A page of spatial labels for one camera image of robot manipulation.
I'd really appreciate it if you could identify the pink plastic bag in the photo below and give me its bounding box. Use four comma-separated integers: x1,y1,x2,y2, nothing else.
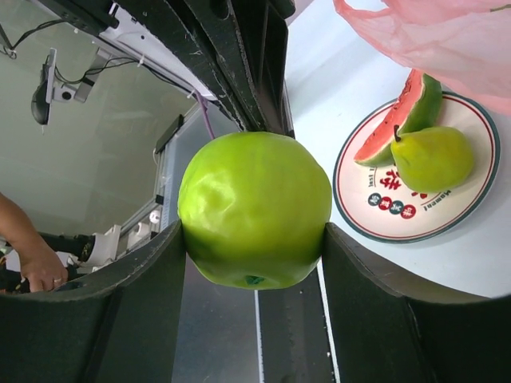
334,1,510,115

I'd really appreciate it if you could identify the black computer mouse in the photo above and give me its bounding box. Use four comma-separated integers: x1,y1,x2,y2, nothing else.
31,81,50,125

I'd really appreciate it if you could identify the round printed plate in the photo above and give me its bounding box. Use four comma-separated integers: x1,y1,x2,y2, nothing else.
332,92,501,243

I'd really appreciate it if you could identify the person's bare forearm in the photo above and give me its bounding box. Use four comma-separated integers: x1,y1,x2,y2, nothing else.
1,195,53,267

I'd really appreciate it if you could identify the green fake pear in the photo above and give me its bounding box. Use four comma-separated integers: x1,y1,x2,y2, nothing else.
390,126,475,194

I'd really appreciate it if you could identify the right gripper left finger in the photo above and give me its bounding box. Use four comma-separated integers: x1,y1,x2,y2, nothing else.
1,221,185,382

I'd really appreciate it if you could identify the green fake guava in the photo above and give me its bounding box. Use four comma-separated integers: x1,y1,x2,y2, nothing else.
177,132,332,290

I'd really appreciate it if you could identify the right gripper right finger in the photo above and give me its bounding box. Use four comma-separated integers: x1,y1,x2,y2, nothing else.
323,223,510,382

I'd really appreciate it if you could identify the red watermelon slice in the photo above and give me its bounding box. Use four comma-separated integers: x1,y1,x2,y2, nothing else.
354,69,443,167

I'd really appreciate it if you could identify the person's bare hand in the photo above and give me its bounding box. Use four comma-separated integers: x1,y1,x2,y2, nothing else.
18,244,68,293

